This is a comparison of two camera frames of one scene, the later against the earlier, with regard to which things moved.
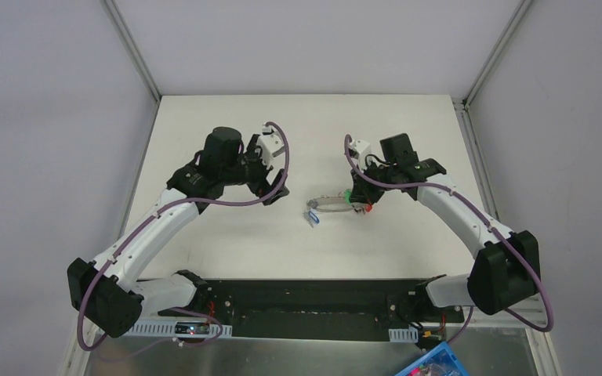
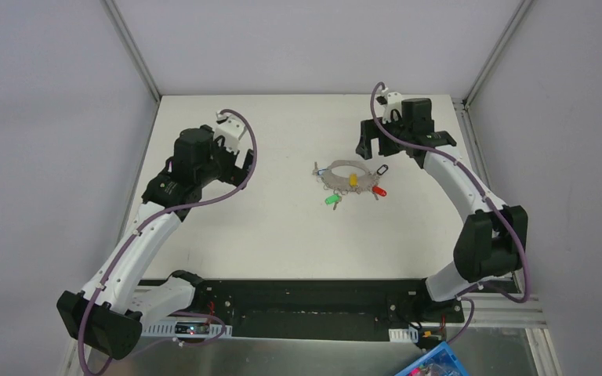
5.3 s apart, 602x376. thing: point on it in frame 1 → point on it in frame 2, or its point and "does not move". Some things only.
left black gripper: [259, 173] → [244, 167]
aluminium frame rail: [133, 48] does not move
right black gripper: [360, 191] → [376, 135]
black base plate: [354, 310] does not move
